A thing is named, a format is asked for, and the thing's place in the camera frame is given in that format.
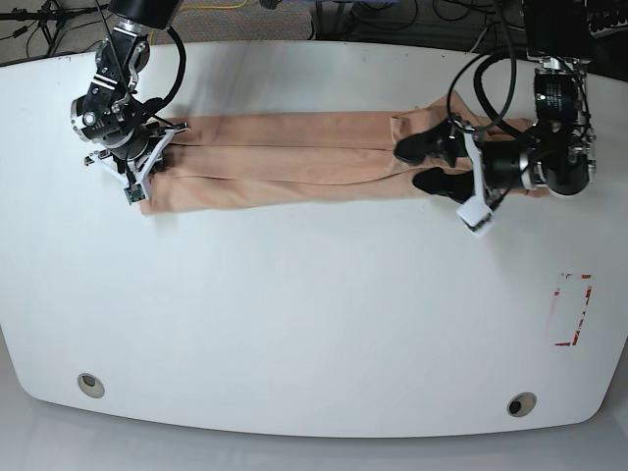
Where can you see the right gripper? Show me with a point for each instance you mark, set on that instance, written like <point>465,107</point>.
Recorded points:
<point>139,155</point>

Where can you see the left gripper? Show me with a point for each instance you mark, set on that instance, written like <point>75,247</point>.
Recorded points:
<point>505,164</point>

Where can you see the table grommet hole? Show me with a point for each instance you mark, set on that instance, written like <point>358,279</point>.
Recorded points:
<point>521,405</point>
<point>91,386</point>

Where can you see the black tripod stand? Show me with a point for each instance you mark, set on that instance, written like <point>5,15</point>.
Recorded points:
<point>50,19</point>

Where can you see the peach T-shirt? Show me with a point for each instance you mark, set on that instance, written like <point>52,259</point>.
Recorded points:
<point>255,160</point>

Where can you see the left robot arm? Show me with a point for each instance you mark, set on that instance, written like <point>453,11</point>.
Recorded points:
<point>560,141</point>

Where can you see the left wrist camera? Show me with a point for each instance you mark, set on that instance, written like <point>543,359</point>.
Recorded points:
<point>476,215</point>

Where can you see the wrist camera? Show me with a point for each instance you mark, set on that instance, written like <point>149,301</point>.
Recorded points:
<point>134,193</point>
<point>476,215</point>

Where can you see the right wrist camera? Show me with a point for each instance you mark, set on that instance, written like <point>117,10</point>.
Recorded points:
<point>134,193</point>

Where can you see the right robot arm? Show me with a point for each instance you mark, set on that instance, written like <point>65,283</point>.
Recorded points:
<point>110,109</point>

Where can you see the left table grommet hole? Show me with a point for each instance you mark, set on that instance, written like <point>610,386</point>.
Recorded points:
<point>91,386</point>

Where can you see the right table grommet hole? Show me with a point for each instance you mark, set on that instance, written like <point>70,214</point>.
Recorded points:
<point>521,405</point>

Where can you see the red tape rectangle marking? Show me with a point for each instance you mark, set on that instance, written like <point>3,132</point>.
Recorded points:
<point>570,304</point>

